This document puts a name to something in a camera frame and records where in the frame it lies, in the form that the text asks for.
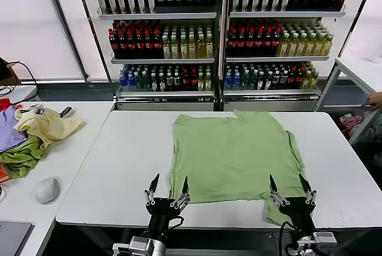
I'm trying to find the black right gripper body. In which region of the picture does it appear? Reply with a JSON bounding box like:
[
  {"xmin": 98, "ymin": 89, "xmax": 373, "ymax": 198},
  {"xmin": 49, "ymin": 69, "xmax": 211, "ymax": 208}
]
[{"xmin": 282, "ymin": 196, "xmax": 316, "ymax": 233}]

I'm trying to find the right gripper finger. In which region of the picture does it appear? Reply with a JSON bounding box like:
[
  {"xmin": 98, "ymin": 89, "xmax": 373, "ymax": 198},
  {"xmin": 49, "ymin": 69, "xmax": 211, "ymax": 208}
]
[
  {"xmin": 269, "ymin": 174, "xmax": 290, "ymax": 209},
  {"xmin": 298, "ymin": 173, "xmax": 317, "ymax": 206}
]

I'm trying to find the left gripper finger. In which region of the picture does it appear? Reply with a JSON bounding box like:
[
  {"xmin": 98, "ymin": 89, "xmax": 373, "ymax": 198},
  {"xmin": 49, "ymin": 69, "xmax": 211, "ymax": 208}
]
[
  {"xmin": 170, "ymin": 175, "xmax": 191, "ymax": 209},
  {"xmin": 144, "ymin": 172, "xmax": 161, "ymax": 206}
]

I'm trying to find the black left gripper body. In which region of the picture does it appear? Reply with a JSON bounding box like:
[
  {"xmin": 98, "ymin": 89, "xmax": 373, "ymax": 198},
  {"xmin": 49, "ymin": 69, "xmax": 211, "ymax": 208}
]
[{"xmin": 145, "ymin": 196, "xmax": 187, "ymax": 236}]

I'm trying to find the light green T-shirt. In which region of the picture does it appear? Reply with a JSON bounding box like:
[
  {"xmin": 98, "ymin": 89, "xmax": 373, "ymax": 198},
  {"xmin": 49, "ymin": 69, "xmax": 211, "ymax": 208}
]
[{"xmin": 167, "ymin": 109, "xmax": 306, "ymax": 224}]

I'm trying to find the pink white clothes pile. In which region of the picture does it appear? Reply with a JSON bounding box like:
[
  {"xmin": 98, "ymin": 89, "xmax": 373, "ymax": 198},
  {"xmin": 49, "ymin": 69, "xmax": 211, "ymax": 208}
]
[{"xmin": 338, "ymin": 112, "xmax": 366, "ymax": 137}]

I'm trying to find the person's bare hand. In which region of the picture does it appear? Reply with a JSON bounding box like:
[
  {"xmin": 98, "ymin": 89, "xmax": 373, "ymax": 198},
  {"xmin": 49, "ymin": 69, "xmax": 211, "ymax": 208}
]
[{"xmin": 365, "ymin": 91, "xmax": 382, "ymax": 107}]

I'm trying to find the white computer mouse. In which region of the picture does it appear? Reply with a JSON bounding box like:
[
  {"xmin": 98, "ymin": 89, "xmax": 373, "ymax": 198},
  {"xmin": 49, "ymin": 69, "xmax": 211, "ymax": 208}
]
[{"xmin": 35, "ymin": 177, "xmax": 60, "ymax": 205}]

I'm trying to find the navy white striped garment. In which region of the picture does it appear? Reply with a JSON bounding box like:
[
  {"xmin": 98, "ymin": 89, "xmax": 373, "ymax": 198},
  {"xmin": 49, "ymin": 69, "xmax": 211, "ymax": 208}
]
[{"xmin": 59, "ymin": 106, "xmax": 75, "ymax": 119}]

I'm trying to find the pale yellow shirt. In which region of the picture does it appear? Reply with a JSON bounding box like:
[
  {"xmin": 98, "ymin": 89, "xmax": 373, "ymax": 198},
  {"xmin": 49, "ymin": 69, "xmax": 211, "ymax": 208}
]
[{"xmin": 14, "ymin": 107, "xmax": 87, "ymax": 151}]

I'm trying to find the white side table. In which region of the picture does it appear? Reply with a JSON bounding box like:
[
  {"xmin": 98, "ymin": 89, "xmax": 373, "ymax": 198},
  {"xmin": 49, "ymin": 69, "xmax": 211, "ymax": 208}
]
[{"xmin": 315, "ymin": 57, "xmax": 382, "ymax": 146}]

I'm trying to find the olive green garment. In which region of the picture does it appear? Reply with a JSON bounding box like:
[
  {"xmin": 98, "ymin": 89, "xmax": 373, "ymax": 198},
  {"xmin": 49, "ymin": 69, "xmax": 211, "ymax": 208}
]
[{"xmin": 0, "ymin": 135, "xmax": 50, "ymax": 179}]

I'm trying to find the grey laptop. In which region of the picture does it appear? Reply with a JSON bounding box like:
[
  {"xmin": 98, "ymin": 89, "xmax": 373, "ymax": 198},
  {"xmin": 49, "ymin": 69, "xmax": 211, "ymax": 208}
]
[{"xmin": 0, "ymin": 221, "xmax": 34, "ymax": 256}]

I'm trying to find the yellow juice bottle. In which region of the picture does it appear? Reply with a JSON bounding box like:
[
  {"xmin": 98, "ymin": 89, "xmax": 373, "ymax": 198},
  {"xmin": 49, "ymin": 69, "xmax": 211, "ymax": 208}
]
[
  {"xmin": 288, "ymin": 32, "xmax": 298, "ymax": 57},
  {"xmin": 306, "ymin": 32, "xmax": 316, "ymax": 57},
  {"xmin": 162, "ymin": 33, "xmax": 171, "ymax": 59},
  {"xmin": 179, "ymin": 33, "xmax": 189, "ymax": 59},
  {"xmin": 279, "ymin": 32, "xmax": 289, "ymax": 57},
  {"xmin": 297, "ymin": 32, "xmax": 307, "ymax": 57},
  {"xmin": 197, "ymin": 33, "xmax": 207, "ymax": 59},
  {"xmin": 315, "ymin": 32, "xmax": 325, "ymax": 57},
  {"xmin": 205, "ymin": 33, "xmax": 214, "ymax": 59},
  {"xmin": 324, "ymin": 32, "xmax": 333, "ymax": 57},
  {"xmin": 188, "ymin": 33, "xmax": 198, "ymax": 59},
  {"xmin": 170, "ymin": 33, "xmax": 180, "ymax": 59}
]

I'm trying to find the orange box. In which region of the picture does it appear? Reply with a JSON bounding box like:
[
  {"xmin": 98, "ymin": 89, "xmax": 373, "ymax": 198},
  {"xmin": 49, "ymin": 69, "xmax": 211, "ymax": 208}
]
[{"xmin": 0, "ymin": 163, "xmax": 11, "ymax": 184}]

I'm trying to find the red cap cola bottle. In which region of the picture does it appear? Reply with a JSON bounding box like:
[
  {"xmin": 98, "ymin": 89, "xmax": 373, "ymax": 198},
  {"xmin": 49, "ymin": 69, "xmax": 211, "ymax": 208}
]
[
  {"xmin": 226, "ymin": 27, "xmax": 236, "ymax": 57},
  {"xmin": 271, "ymin": 27, "xmax": 281, "ymax": 57},
  {"xmin": 144, "ymin": 28, "xmax": 154, "ymax": 59},
  {"xmin": 244, "ymin": 27, "xmax": 254, "ymax": 57},
  {"xmin": 109, "ymin": 28, "xmax": 118, "ymax": 59},
  {"xmin": 153, "ymin": 28, "xmax": 163, "ymax": 59},
  {"xmin": 253, "ymin": 27, "xmax": 263, "ymax": 57},
  {"xmin": 262, "ymin": 27, "xmax": 272, "ymax": 57},
  {"xmin": 118, "ymin": 28, "xmax": 128, "ymax": 59},
  {"xmin": 135, "ymin": 28, "xmax": 145, "ymax": 59},
  {"xmin": 127, "ymin": 28, "xmax": 137, "ymax": 59},
  {"xmin": 235, "ymin": 27, "xmax": 245, "ymax": 57}
]

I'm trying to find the purple garment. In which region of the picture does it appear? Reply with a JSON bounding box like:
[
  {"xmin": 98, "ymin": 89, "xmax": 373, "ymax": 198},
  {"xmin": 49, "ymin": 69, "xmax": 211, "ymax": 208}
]
[{"xmin": 0, "ymin": 106, "xmax": 29, "ymax": 153}]

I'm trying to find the red garment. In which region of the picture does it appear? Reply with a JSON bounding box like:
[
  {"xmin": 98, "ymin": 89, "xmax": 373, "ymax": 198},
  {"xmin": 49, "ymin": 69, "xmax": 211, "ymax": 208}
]
[{"xmin": 0, "ymin": 98, "xmax": 15, "ymax": 113}]

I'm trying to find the metal drinks shelf rack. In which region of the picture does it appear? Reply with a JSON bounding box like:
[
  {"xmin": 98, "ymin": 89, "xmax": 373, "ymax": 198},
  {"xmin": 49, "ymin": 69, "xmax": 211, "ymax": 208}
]
[
  {"xmin": 222, "ymin": 0, "xmax": 350, "ymax": 113},
  {"xmin": 95, "ymin": 0, "xmax": 223, "ymax": 112}
]

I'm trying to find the brown cardboard box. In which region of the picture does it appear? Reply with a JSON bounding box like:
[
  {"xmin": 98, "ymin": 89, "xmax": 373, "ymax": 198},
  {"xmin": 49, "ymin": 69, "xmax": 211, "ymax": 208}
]
[{"xmin": 5, "ymin": 61, "xmax": 22, "ymax": 85}]

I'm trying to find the black monitor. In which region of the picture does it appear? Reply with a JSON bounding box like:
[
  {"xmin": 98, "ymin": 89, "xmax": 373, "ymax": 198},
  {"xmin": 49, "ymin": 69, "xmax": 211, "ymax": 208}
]
[{"xmin": 0, "ymin": 57, "xmax": 13, "ymax": 83}]

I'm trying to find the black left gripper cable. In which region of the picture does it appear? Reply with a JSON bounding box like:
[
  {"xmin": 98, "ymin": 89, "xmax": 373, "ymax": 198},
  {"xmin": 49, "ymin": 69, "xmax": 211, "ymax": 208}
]
[{"xmin": 168, "ymin": 216, "xmax": 183, "ymax": 230}]

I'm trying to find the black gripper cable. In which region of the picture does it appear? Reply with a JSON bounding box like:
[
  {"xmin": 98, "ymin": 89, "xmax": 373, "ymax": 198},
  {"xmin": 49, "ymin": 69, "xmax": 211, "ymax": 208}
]
[
  {"xmin": 279, "ymin": 221, "xmax": 297, "ymax": 256},
  {"xmin": 168, "ymin": 216, "xmax": 183, "ymax": 230}
]

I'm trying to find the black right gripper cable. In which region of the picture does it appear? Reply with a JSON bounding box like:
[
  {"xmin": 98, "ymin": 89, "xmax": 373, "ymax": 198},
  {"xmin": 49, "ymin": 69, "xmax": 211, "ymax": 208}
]
[{"xmin": 279, "ymin": 221, "xmax": 297, "ymax": 256}]

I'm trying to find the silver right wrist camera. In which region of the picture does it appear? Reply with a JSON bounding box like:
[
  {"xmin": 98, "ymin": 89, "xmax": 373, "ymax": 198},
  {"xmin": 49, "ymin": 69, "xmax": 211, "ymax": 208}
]
[{"xmin": 312, "ymin": 231, "xmax": 338, "ymax": 254}]

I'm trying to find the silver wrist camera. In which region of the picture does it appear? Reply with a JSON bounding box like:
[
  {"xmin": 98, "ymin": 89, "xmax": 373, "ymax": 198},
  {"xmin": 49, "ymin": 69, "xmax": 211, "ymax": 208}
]
[
  {"xmin": 312, "ymin": 231, "xmax": 338, "ymax": 254},
  {"xmin": 112, "ymin": 236, "xmax": 152, "ymax": 256}
]

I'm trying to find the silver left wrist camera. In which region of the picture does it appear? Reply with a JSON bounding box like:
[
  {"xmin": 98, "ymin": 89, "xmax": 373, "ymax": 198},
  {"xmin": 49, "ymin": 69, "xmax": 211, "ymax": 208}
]
[{"xmin": 112, "ymin": 236, "xmax": 152, "ymax": 256}]

